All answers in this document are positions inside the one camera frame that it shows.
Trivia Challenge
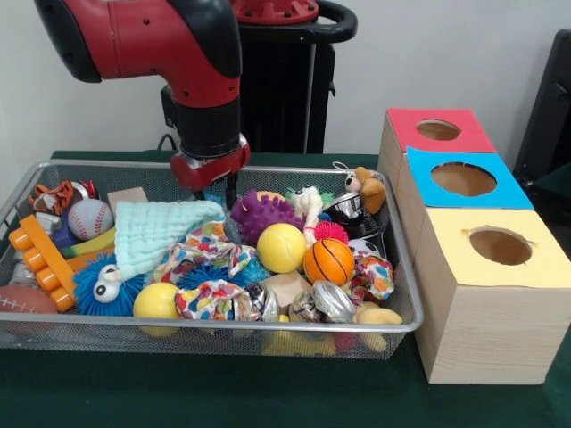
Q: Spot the white baseball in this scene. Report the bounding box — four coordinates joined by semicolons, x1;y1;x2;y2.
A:
68;198;114;241

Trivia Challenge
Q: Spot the orange plastic building block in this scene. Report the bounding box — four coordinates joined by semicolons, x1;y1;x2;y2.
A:
9;214;81;313

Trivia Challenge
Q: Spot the purple spiky ball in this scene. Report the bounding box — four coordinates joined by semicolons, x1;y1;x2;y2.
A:
234;191;304;247

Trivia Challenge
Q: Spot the yellow tennis ball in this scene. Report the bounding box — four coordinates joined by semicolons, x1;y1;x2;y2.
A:
257;223;307;274

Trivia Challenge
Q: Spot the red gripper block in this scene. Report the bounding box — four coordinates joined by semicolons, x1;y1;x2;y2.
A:
170;136;252;213

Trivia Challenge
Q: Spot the plain yellow ball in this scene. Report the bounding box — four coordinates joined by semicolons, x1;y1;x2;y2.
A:
133;282;181;322

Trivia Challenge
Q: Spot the small orange basketball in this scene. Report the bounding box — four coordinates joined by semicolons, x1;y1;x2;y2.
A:
303;238;355;286

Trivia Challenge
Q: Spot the colourful polka dot cloth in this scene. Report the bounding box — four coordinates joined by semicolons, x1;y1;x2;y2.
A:
147;218;260;286

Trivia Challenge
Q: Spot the mint green knitted cloth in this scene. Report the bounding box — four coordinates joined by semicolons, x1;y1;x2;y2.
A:
113;199;226;283

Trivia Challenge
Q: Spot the blue fuzzy toy with eyes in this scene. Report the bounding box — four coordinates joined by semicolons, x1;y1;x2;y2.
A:
71;254;145;317

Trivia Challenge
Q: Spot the small brown football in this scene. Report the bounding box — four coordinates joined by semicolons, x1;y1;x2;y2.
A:
0;284;59;335

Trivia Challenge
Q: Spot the dark green table cloth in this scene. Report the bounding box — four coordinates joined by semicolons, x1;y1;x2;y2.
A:
0;150;571;428

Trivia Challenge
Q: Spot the black office chair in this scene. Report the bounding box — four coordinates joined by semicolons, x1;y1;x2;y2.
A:
513;29;571;202

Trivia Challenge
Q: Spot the clear mesh bin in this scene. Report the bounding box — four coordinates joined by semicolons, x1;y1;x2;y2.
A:
0;159;425;360

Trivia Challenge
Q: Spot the wooden box with three holes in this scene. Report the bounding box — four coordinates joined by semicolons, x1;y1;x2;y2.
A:
377;108;571;386

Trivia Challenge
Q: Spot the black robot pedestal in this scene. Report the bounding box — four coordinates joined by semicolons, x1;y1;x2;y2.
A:
237;0;358;154

